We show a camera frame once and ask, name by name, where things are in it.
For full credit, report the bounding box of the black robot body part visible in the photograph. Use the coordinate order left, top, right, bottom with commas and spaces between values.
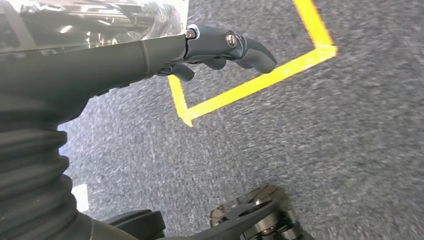
104, 209, 167, 240

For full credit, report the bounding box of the white floor socket plate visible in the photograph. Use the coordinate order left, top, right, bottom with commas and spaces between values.
71, 183, 90, 213

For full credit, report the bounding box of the yellow floor tape square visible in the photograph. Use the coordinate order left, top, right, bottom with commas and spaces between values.
167, 0, 339, 128

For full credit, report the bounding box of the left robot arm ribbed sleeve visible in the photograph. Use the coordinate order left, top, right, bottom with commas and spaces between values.
0, 114, 140, 240

